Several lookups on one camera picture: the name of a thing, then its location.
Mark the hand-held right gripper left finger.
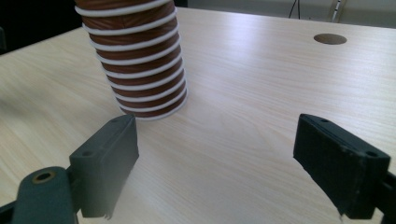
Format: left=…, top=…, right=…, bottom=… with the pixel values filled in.
left=68, top=114, right=140, bottom=220

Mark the stack of brown paper cups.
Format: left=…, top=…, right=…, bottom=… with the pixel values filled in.
left=74, top=0, right=189, bottom=121

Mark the black hanging cable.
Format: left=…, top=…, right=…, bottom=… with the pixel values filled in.
left=288, top=0, right=302, bottom=20

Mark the white cable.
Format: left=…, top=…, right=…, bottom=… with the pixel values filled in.
left=331, top=0, right=344, bottom=22

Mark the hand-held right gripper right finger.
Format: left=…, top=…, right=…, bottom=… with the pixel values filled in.
left=292, top=113, right=391, bottom=220

